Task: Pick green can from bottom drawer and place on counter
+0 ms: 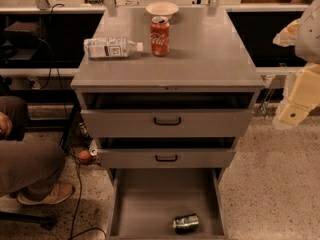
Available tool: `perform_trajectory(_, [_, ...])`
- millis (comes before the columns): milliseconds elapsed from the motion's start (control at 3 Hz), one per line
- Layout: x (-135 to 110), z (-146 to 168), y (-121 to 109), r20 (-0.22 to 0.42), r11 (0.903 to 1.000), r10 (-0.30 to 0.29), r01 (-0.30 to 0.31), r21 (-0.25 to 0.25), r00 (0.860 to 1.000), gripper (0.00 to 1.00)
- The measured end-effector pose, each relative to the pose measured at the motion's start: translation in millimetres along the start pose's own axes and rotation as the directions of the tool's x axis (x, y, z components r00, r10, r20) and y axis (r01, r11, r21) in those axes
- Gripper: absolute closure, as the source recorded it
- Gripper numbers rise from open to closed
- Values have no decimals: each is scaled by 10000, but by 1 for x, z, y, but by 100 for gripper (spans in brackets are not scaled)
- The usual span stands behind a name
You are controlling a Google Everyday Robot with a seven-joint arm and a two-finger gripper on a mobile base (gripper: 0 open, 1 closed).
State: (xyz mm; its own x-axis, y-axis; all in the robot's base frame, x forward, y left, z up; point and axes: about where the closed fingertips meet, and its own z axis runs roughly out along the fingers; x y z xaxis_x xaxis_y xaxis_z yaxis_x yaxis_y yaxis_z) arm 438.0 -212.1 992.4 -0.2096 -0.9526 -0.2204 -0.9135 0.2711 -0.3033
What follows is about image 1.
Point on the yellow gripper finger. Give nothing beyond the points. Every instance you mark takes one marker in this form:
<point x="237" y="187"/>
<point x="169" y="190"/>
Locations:
<point x="301" y="95"/>
<point x="287" y="36"/>

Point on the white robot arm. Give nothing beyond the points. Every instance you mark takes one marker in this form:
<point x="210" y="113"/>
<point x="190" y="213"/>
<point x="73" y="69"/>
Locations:
<point x="307" y="44"/>

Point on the grey drawer cabinet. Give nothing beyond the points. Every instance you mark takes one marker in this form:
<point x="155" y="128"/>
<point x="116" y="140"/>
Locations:
<point x="206" y="55"/>

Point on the red cola can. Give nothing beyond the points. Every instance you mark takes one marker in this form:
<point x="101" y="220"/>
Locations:
<point x="159" y="35"/>

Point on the grey bottom drawer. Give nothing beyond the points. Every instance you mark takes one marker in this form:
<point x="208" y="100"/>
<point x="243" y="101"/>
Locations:
<point x="145" y="202"/>

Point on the grey drawer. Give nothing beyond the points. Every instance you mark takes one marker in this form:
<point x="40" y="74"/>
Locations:
<point x="145" y="202"/>
<point x="167" y="115"/>
<point x="200" y="152"/>

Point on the grey top drawer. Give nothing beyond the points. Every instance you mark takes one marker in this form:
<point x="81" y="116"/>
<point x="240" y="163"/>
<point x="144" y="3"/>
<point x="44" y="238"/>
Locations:
<point x="167" y="115"/>

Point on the grey middle drawer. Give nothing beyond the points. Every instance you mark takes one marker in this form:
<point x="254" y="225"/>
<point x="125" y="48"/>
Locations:
<point x="200" y="152"/>

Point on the person's hand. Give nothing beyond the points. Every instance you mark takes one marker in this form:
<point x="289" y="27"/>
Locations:
<point x="5" y="125"/>

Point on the white bowl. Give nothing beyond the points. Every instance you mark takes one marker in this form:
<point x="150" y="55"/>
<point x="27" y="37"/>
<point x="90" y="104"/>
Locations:
<point x="165" y="9"/>

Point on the clear plastic water bottle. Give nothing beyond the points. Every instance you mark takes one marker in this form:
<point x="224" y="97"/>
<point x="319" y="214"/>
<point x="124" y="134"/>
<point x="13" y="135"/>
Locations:
<point x="111" y="47"/>

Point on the orange ball on floor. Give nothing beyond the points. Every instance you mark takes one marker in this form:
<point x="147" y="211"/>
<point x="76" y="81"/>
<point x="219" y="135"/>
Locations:
<point x="84" y="156"/>

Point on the tan shoe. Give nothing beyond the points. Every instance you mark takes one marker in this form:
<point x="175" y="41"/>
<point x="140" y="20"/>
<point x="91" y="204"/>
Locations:
<point x="59" y="193"/>

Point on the seated person's legs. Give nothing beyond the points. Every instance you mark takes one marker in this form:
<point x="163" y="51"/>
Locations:
<point x="32" y="167"/>

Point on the black chair base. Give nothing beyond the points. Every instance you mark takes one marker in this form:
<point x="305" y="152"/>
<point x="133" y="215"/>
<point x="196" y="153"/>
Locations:
<point x="45" y="222"/>

